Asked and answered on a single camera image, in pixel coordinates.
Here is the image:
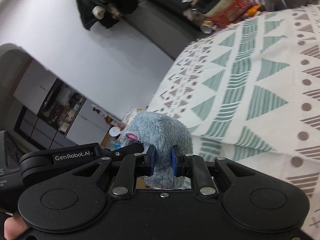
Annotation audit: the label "grey pink plush toy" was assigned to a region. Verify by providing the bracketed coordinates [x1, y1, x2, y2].
[120, 111, 193, 190]

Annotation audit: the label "person's left hand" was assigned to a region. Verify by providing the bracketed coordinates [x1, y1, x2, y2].
[1, 209, 28, 240]

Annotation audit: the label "white kettle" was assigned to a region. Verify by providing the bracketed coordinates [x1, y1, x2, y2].
[108, 126, 122, 145]

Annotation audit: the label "dark glass cabinet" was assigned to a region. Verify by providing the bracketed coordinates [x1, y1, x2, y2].
[37, 79, 86, 135]

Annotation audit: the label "patterned cream green blanket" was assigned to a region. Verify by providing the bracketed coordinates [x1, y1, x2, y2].
[148, 5, 319, 239]

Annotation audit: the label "hanging dark clothes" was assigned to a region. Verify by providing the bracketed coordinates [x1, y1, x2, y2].
[76, 0, 138, 30]

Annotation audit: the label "red plastic basket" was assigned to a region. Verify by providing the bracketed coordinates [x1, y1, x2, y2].
[207, 0, 253, 28]

